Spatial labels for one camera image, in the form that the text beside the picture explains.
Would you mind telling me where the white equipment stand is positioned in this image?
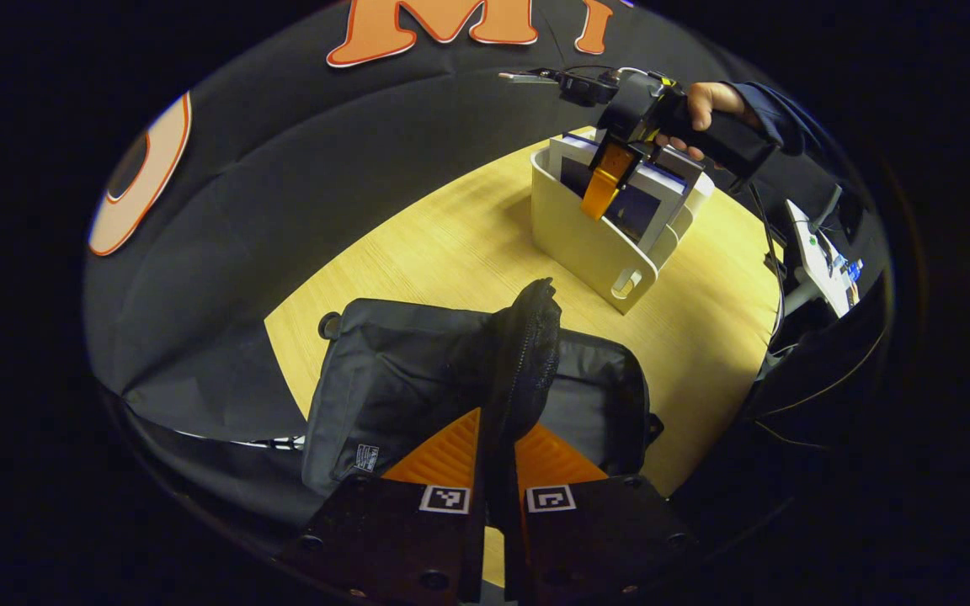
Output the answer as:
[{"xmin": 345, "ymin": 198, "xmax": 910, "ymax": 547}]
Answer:
[{"xmin": 784, "ymin": 199, "xmax": 865, "ymax": 319}]

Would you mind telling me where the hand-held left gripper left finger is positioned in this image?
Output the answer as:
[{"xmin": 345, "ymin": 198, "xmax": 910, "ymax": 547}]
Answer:
[{"xmin": 274, "ymin": 407, "xmax": 486, "ymax": 605}]

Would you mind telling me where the black schoolbag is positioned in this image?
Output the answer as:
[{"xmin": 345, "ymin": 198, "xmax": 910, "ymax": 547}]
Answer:
[{"xmin": 300, "ymin": 278, "xmax": 663, "ymax": 527}]

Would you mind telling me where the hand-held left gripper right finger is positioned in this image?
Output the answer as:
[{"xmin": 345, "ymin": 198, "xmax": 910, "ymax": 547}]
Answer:
[{"xmin": 502, "ymin": 421, "xmax": 696, "ymax": 603}]

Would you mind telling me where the white bookshelf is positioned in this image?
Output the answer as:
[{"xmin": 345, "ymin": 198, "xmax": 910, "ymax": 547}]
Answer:
[{"xmin": 530, "ymin": 126, "xmax": 715, "ymax": 316}]

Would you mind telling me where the blue book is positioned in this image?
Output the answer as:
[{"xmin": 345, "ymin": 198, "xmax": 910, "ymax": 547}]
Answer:
[{"xmin": 548, "ymin": 133, "xmax": 688, "ymax": 253}]

